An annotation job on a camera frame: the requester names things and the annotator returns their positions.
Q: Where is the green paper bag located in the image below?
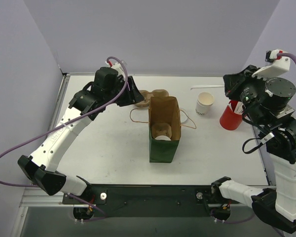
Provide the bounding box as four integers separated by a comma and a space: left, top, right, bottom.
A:
146, 96, 184, 163

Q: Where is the single brown cup carrier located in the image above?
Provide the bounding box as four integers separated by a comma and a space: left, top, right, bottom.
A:
151, 123, 172, 138

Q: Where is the translucent plastic lid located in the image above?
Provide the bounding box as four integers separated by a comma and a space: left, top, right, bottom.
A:
180, 109, 188, 124
155, 135, 171, 141

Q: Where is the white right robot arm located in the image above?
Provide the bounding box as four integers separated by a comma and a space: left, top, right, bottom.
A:
211, 65, 296, 234

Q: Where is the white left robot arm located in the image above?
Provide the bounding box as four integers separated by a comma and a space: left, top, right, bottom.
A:
18, 63, 144, 203

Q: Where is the brown cardboard cup carrier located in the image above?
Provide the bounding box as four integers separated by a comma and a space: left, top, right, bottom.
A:
135, 89, 169, 108

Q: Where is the red straw holder cup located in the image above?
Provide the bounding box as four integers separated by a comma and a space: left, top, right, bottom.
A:
220, 100, 242, 131

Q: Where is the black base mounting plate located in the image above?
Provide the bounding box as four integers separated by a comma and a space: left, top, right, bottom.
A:
61, 183, 240, 218

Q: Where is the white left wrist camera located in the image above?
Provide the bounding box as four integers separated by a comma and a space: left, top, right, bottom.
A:
105, 61, 125, 75

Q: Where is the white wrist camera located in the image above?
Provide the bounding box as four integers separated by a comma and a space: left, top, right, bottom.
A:
105, 61, 125, 75
252, 49, 291, 78

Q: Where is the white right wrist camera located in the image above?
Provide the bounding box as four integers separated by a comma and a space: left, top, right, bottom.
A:
252, 49, 291, 78

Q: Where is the aluminium rail frame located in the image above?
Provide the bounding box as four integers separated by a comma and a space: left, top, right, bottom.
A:
9, 73, 286, 237

